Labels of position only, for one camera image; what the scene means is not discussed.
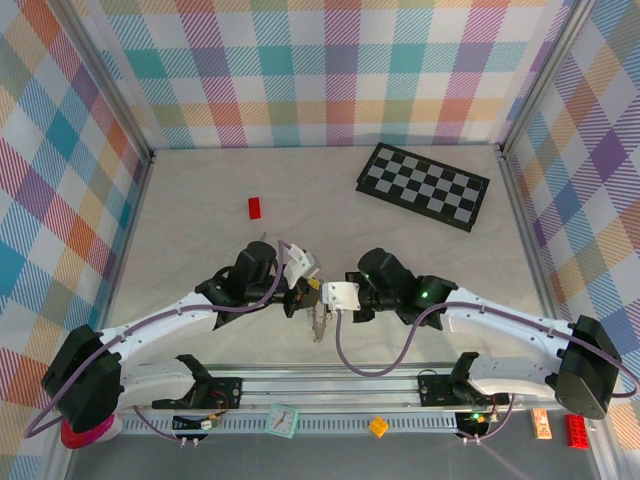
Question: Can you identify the red toy brick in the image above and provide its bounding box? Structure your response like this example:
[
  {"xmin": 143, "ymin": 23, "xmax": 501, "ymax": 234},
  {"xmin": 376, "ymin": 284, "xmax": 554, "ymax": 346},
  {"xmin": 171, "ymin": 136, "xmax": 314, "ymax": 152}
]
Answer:
[{"xmin": 564, "ymin": 414, "xmax": 591, "ymax": 451}]

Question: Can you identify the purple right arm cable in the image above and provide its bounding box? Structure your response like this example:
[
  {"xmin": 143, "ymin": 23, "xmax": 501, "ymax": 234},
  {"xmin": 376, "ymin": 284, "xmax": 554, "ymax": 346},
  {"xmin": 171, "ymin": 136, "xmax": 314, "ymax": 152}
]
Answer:
[{"xmin": 335, "ymin": 302, "xmax": 640, "ymax": 399}]

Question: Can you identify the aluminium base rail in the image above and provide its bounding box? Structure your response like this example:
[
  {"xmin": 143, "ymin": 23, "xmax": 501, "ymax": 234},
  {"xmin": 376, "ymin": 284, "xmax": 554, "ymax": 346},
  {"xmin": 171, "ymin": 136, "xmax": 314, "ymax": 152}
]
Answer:
[{"xmin": 204, "ymin": 367, "xmax": 609, "ymax": 414}]

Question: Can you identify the aluminium table side rail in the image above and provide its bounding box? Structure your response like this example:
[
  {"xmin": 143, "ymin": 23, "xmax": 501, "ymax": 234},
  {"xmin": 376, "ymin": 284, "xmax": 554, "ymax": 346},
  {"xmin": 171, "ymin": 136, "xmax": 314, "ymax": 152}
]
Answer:
[
  {"xmin": 497, "ymin": 144, "xmax": 576, "ymax": 369},
  {"xmin": 94, "ymin": 149, "xmax": 156, "ymax": 351}
]

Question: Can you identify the aluminium frame post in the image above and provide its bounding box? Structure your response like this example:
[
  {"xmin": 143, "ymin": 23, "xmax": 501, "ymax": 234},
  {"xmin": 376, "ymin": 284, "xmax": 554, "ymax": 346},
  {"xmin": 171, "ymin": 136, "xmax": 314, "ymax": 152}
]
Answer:
[
  {"xmin": 497, "ymin": 0, "xmax": 599, "ymax": 159},
  {"xmin": 58, "ymin": 0, "xmax": 155, "ymax": 164}
]

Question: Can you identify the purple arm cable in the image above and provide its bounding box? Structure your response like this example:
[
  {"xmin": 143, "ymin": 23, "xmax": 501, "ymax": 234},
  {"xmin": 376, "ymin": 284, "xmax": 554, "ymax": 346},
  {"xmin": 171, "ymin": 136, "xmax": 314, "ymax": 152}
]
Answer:
[
  {"xmin": 335, "ymin": 302, "xmax": 640, "ymax": 399},
  {"xmin": 24, "ymin": 239, "xmax": 291, "ymax": 439}
]

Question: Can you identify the slotted grey cable tray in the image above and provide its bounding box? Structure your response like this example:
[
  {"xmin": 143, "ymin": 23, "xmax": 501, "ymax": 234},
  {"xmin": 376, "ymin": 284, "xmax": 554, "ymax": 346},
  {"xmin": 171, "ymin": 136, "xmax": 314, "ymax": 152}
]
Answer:
[{"xmin": 122, "ymin": 417, "xmax": 459, "ymax": 434}]

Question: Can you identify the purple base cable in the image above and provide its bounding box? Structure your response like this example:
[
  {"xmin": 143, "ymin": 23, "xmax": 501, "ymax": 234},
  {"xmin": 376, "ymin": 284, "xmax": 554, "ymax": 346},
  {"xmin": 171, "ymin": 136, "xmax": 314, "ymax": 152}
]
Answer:
[
  {"xmin": 134, "ymin": 410, "xmax": 181, "ymax": 444},
  {"xmin": 474, "ymin": 397, "xmax": 517, "ymax": 444}
]

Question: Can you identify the black electronics board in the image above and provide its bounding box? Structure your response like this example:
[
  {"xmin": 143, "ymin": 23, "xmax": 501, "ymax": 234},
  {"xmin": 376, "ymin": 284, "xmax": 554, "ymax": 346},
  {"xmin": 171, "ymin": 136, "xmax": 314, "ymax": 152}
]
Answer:
[
  {"xmin": 172, "ymin": 412, "xmax": 224, "ymax": 434},
  {"xmin": 455, "ymin": 410, "xmax": 494, "ymax": 441}
]

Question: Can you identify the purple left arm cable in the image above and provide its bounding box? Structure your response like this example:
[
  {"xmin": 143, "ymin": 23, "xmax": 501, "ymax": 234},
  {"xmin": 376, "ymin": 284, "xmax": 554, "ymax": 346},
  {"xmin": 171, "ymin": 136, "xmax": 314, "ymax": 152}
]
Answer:
[{"xmin": 24, "ymin": 239, "xmax": 291, "ymax": 439}]

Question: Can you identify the teal toy clock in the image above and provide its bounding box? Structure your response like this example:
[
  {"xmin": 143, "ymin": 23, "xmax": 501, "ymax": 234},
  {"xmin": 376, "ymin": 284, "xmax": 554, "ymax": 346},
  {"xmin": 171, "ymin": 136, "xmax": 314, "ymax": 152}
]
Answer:
[{"xmin": 264, "ymin": 403, "xmax": 300, "ymax": 440}]

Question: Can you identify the orange tag piece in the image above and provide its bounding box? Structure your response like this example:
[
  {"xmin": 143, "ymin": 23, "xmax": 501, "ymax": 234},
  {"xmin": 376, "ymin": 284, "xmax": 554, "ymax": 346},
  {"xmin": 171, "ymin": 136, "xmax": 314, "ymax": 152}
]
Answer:
[{"xmin": 531, "ymin": 408, "xmax": 554, "ymax": 441}]

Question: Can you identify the black grey folding chessboard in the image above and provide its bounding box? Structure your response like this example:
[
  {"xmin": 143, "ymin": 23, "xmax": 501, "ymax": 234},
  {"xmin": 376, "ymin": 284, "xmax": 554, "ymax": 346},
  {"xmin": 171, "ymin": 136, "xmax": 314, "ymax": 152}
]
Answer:
[{"xmin": 353, "ymin": 142, "xmax": 491, "ymax": 234}]

